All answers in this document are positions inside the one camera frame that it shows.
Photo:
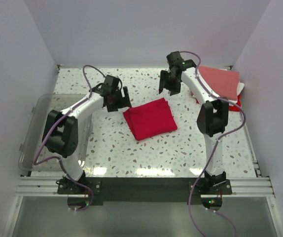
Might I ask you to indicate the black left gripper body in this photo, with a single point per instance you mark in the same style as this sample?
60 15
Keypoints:
117 98

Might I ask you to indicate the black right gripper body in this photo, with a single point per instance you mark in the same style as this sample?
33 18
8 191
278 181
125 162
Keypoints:
172 79

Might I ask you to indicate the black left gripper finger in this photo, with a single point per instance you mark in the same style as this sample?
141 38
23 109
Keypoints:
126 102
113 109

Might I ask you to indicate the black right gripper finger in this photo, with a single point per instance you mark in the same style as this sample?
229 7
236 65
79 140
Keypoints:
175 91
163 82

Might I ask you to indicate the crimson red t-shirt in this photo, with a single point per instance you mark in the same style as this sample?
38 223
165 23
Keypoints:
151 119

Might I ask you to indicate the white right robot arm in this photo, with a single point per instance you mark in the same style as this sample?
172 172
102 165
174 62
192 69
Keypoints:
213 115

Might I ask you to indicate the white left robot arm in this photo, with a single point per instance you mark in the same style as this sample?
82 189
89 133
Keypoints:
60 134

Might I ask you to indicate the folded pink t-shirt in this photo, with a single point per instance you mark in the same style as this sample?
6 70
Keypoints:
222 82

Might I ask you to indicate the folded red t-shirt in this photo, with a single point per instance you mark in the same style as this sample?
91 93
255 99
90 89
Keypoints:
234 107

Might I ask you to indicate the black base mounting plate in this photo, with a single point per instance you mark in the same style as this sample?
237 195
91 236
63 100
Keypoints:
98 190

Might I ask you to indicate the aluminium extrusion rail frame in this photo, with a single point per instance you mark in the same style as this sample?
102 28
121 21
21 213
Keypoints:
111 151

